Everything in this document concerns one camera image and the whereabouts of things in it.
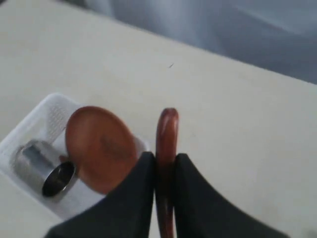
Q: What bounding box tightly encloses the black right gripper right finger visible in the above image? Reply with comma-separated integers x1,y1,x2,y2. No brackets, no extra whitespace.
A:
174,154,288,238

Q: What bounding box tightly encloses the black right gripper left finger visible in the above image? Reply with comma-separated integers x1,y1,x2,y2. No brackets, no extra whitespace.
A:
46,152,155,238

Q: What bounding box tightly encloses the brown wooden spoon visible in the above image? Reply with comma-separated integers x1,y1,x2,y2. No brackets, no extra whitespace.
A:
155,108,179,238

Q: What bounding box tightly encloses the white plastic perforated basket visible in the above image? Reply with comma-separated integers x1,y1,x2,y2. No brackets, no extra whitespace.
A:
0,92,151,221

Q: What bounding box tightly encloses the brown round plate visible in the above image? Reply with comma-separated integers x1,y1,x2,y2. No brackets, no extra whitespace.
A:
65,106,138,194

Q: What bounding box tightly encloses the shiny metal cup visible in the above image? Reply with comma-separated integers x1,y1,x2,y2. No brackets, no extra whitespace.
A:
10,139,76,198

